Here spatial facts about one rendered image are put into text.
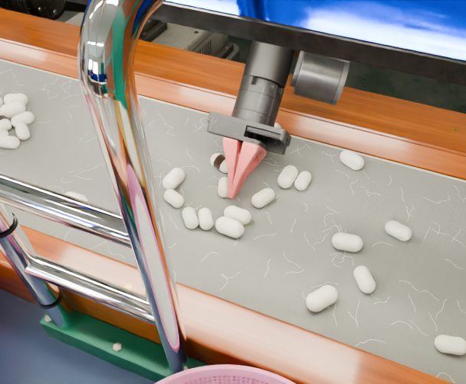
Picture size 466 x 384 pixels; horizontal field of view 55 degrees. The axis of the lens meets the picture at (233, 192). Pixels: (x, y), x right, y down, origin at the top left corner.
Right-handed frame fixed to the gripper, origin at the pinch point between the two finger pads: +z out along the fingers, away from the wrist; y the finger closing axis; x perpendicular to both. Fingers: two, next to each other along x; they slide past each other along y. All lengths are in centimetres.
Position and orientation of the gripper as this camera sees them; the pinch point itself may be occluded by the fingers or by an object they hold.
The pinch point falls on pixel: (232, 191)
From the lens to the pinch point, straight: 58.4
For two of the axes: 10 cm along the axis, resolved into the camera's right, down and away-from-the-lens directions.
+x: 2.3, 0.2, 9.7
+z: -2.7, 9.6, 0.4
